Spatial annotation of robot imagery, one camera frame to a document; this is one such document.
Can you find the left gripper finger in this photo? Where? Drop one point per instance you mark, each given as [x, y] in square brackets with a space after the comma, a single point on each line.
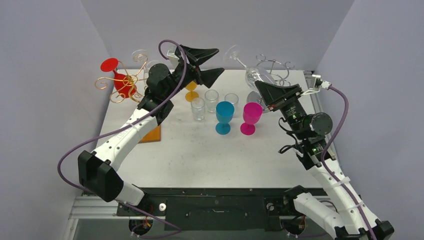
[209, 77]
[198, 56]

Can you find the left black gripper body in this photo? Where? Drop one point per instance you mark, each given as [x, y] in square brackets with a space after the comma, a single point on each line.
[192, 74]

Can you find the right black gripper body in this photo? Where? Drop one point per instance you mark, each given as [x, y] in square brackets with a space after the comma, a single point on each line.
[284, 100]

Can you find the clear etched glass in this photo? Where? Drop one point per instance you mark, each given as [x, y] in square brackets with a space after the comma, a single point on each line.
[234, 100]
[211, 98]
[198, 109]

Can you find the clear wine glass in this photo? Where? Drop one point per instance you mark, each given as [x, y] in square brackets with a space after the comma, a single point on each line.
[146, 70]
[252, 73]

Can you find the pink wine glass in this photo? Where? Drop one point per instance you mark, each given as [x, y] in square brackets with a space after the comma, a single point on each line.
[252, 113]

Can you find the blue wine glass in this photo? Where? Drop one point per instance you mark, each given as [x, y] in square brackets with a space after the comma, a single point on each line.
[224, 114]

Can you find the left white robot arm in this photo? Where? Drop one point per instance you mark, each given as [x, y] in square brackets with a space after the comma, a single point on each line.
[98, 170]

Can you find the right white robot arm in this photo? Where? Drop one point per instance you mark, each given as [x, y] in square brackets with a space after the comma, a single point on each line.
[350, 219]

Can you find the clear wine glass back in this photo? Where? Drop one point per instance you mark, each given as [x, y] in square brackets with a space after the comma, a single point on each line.
[146, 70]

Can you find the red wine glass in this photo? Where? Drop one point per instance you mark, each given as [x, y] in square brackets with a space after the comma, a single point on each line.
[123, 84]

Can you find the wooden rack base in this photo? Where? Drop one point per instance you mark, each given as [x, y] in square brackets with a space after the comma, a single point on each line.
[153, 136]

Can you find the yellow plastic goblet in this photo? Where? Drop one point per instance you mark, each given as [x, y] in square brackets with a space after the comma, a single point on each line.
[191, 94]

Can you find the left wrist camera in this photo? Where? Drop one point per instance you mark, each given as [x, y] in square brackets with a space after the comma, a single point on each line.
[172, 57]

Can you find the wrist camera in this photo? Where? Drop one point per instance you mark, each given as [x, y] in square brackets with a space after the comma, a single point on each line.
[317, 83]
[172, 57]

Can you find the chrome wire glass rack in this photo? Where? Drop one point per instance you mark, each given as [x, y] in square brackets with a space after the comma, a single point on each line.
[280, 80]

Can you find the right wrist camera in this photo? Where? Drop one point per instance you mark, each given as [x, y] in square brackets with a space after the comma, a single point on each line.
[317, 83]

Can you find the gold wire glass rack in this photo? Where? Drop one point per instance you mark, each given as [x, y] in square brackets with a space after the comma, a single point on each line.
[139, 56]

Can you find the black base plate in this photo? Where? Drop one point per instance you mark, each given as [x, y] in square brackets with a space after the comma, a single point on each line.
[215, 209]

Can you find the aluminium rail frame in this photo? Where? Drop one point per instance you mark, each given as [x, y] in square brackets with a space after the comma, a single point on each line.
[94, 209]

